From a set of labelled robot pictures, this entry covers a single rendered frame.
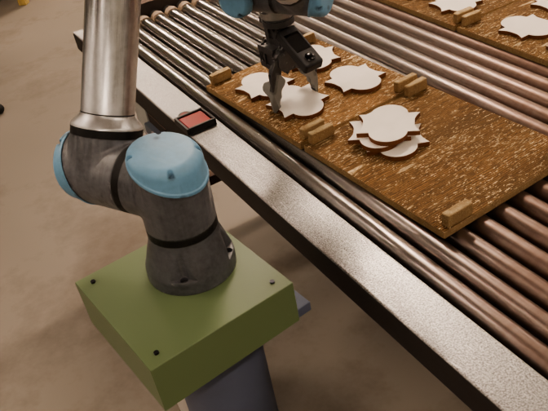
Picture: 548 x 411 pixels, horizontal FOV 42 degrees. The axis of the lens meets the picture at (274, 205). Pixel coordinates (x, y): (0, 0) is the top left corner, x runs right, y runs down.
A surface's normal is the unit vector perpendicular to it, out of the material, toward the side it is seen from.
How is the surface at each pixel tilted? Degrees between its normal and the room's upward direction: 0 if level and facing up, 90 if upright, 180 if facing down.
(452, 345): 0
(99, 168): 44
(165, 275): 72
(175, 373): 90
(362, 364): 0
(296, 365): 0
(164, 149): 9
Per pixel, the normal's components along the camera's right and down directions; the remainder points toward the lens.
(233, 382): 0.40, 0.49
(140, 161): 0.00, -0.77
